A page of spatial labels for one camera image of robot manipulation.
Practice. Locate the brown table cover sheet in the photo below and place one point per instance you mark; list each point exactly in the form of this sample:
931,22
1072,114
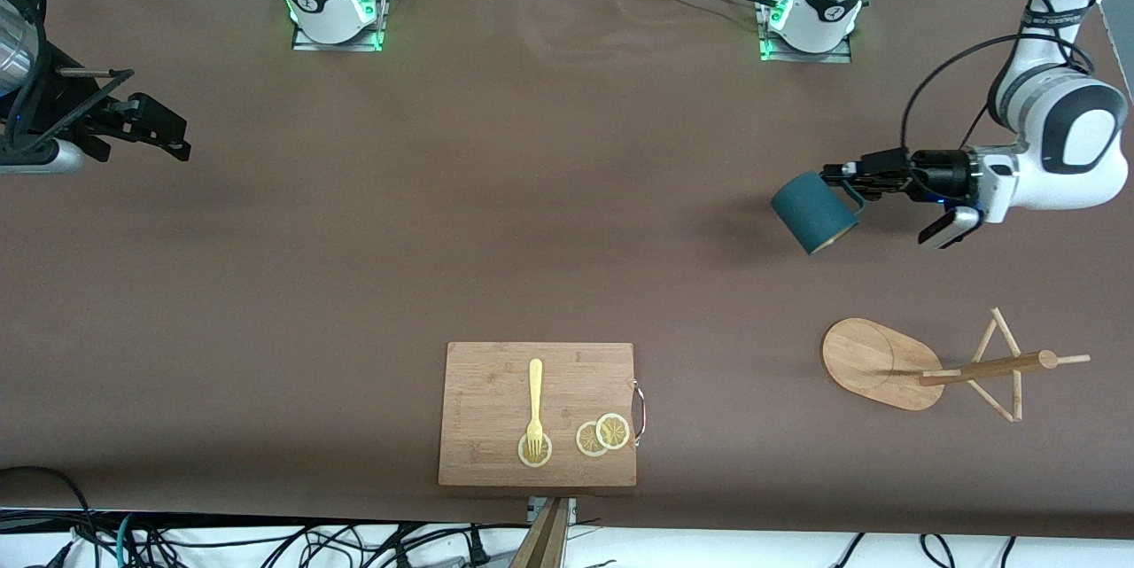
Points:
567,196

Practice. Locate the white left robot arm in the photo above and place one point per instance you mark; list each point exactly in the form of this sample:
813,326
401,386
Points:
1045,191

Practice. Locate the wooden cutting board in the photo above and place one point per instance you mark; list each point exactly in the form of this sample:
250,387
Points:
496,391

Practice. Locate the wooden cup rack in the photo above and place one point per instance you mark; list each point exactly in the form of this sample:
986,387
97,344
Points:
873,360

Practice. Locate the teal cup with yellow inside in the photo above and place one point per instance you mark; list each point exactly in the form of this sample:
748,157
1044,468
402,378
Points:
811,209

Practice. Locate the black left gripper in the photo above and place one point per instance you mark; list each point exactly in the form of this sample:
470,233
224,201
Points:
939,171

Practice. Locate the lemon slice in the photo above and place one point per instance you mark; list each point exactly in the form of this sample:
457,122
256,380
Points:
524,457
585,442
613,431

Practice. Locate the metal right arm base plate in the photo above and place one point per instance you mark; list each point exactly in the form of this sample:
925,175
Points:
372,38

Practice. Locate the metal clamp bracket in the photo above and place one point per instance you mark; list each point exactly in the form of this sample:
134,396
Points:
535,508

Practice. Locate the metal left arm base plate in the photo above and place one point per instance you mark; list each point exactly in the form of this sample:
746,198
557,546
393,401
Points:
842,56

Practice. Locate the yellow plastic fork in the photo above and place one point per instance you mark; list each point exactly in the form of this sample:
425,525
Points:
535,391

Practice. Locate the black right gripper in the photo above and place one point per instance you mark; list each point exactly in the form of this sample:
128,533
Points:
89,123

